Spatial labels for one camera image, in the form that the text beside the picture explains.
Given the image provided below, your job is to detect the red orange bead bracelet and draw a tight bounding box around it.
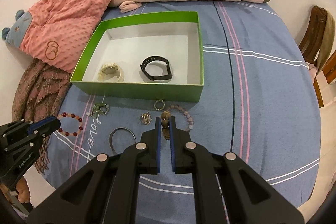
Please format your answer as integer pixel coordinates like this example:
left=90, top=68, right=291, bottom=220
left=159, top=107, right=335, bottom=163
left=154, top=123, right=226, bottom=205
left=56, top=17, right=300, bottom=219
left=56, top=111, right=84, bottom=138

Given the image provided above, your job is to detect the silver bangle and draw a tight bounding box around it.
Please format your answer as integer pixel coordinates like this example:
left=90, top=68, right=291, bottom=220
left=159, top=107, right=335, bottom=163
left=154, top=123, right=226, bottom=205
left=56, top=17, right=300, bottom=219
left=109, top=127, right=137, bottom=155

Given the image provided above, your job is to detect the silver charm jewelry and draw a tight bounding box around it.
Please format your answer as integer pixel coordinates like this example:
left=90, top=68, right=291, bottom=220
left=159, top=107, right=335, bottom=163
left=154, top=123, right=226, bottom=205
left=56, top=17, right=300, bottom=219
left=140, top=112, right=152, bottom=125

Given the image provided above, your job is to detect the brown wooden bead bracelet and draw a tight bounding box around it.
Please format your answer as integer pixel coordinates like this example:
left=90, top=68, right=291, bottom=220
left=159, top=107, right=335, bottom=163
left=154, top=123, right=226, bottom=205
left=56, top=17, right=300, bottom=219
left=160, top=111, right=172, bottom=141

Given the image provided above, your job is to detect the green jade bracelet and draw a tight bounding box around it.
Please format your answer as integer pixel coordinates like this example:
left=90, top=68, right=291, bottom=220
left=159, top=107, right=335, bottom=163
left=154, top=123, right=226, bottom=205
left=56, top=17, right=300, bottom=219
left=89, top=102, right=111, bottom=117

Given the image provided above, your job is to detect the pink bead bracelet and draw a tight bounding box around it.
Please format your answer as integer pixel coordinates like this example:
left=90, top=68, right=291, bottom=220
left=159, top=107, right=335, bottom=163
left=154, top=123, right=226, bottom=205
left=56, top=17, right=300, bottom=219
left=166, top=103, right=196, bottom=133

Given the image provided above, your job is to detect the pink brown fringed scarf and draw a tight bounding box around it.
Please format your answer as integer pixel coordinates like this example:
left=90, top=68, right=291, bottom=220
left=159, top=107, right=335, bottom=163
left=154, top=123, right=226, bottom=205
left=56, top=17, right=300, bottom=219
left=11, top=58, right=72, bottom=175

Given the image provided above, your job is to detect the cream white watch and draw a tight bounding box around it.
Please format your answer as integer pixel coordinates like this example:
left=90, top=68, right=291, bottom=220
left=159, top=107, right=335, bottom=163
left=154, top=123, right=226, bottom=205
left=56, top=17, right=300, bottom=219
left=97, top=63, right=124, bottom=83

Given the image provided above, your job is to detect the pink dotted blanket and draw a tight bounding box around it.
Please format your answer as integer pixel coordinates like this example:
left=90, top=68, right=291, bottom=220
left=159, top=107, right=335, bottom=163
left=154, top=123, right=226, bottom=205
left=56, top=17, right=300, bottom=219
left=2, top=0, right=111, bottom=73

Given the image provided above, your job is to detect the blue striped bed sheet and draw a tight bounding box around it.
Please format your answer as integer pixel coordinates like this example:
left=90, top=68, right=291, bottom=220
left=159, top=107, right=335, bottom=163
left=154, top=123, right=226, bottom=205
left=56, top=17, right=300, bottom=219
left=44, top=1, right=321, bottom=207

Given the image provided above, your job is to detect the black wrist watch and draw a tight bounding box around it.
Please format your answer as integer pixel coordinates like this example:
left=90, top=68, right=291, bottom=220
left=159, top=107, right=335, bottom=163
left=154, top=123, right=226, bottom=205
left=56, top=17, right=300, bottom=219
left=140, top=56, right=173, bottom=82

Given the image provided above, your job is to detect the green cardboard box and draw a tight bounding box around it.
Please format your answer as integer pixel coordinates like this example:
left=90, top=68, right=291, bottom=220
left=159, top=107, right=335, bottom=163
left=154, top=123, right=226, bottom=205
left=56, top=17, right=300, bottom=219
left=71, top=11, right=204, bottom=102

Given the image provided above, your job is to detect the brown wooden chair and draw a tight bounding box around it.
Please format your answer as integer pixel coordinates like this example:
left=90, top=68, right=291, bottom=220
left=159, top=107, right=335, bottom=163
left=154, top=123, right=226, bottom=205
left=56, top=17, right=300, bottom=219
left=299, top=6, right=335, bottom=107

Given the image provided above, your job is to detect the small beaded ring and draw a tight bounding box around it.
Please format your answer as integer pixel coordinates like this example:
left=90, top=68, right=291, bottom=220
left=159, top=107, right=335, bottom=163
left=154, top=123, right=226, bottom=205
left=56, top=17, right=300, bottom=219
left=153, top=99, right=166, bottom=111

